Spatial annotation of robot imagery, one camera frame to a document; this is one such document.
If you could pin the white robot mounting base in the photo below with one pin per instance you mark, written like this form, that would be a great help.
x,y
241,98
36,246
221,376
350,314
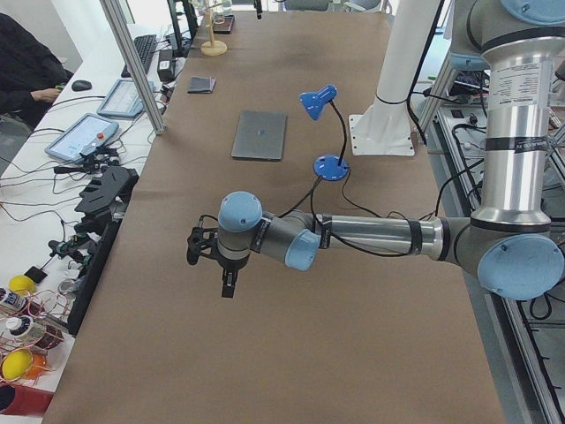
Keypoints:
x,y
380,135

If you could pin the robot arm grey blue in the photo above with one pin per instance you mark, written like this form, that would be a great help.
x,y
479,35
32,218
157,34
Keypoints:
x,y
505,243

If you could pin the wooden stand with round base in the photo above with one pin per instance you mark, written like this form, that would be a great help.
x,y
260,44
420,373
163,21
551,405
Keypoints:
x,y
213,47

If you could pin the black tool holder rack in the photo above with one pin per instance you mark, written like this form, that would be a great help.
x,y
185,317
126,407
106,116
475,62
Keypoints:
x,y
96,199

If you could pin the far teach pendant tablet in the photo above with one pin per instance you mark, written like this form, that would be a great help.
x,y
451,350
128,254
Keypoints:
x,y
122,101

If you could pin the teach pendant tablet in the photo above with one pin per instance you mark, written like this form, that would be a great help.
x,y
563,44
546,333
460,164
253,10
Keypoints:
x,y
83,138
122,101

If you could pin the black computer keyboard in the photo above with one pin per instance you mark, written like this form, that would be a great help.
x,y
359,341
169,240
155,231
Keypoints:
x,y
145,46

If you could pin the yellow ball upper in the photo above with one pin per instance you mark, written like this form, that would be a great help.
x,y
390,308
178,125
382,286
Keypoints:
x,y
22,284

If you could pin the seated person in black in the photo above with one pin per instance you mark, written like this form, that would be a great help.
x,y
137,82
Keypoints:
x,y
31,75

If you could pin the black power adapter box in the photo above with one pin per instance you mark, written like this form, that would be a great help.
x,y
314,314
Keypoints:
x,y
166,68

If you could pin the folded grey cloth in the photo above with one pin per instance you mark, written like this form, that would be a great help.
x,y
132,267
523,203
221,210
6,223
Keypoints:
x,y
201,85

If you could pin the black computer mouse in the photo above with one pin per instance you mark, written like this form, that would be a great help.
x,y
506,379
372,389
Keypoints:
x,y
81,85

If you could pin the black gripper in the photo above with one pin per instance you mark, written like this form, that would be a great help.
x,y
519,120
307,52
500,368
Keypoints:
x,y
229,265

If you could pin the aluminium frame post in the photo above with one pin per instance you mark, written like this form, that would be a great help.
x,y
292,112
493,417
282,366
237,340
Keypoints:
x,y
117,23

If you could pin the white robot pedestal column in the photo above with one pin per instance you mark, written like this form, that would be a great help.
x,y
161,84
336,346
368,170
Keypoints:
x,y
414,23

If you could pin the copper wire basket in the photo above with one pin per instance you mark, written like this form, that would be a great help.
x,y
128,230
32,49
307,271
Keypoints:
x,y
37,322

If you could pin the black box at table edge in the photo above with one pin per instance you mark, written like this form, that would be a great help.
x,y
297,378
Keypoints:
x,y
224,24

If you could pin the red tray at corner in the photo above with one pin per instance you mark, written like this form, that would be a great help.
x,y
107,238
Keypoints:
x,y
23,400

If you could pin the near teach pendant tablet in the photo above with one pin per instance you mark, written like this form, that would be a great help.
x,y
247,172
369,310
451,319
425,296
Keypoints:
x,y
83,138

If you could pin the grey laptop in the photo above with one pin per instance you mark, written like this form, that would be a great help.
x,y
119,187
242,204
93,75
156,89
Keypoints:
x,y
260,136

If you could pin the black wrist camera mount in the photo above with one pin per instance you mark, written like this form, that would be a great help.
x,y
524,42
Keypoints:
x,y
202,242

